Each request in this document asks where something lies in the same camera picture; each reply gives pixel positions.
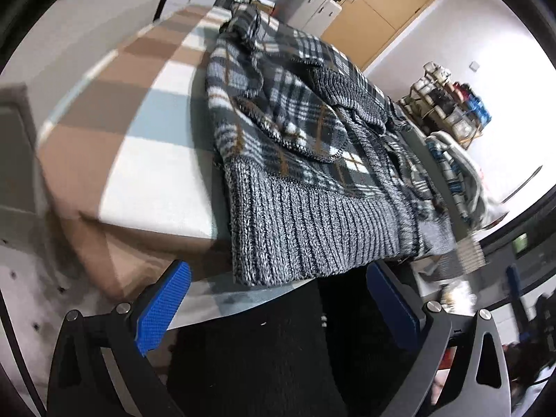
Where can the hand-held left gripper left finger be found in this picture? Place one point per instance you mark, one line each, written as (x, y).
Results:
(163, 308)

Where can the white ribbed panel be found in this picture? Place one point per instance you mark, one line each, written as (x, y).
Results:
(471, 254)

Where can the wooden shoe rack with shoes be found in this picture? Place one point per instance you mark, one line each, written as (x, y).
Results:
(434, 74)

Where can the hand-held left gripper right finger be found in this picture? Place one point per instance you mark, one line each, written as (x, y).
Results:
(393, 308)

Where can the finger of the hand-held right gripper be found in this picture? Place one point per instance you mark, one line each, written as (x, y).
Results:
(516, 291)

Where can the light wooden door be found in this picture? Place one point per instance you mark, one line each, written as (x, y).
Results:
(382, 13)

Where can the grey plaid knit-trim jacket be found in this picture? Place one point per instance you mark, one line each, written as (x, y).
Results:
(282, 147)

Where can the blue checked shirt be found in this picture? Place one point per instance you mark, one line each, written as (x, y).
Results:
(451, 182)

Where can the white tall cabinet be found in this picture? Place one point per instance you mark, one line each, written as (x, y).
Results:
(310, 8)

